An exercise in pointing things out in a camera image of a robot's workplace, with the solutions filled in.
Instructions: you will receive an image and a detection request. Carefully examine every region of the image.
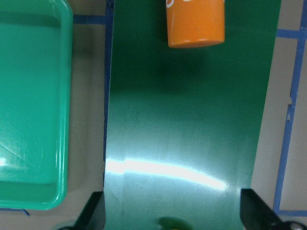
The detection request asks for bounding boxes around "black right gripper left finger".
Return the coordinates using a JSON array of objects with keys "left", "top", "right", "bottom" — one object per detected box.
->
[{"left": 73, "top": 191, "right": 106, "bottom": 230}]

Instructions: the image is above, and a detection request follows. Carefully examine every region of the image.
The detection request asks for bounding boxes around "green plastic tray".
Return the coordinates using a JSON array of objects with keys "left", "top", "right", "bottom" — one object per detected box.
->
[{"left": 0, "top": 0, "right": 73, "bottom": 210}]

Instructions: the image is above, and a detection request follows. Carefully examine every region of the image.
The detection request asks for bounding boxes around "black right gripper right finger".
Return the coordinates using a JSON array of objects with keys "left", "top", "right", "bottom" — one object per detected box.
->
[{"left": 240, "top": 189, "right": 285, "bottom": 230}]

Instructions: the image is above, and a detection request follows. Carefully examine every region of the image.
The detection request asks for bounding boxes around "green conveyor belt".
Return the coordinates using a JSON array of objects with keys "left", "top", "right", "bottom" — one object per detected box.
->
[{"left": 104, "top": 0, "right": 281, "bottom": 230}]

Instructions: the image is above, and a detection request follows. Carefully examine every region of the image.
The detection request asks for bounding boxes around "orange cylinder labelled 4680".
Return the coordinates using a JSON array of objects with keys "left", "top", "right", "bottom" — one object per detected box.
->
[{"left": 165, "top": 0, "right": 225, "bottom": 48}]

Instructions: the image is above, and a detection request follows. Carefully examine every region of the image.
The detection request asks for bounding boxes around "yellow push button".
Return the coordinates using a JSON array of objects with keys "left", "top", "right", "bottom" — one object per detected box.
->
[{"left": 157, "top": 217, "right": 193, "bottom": 230}]

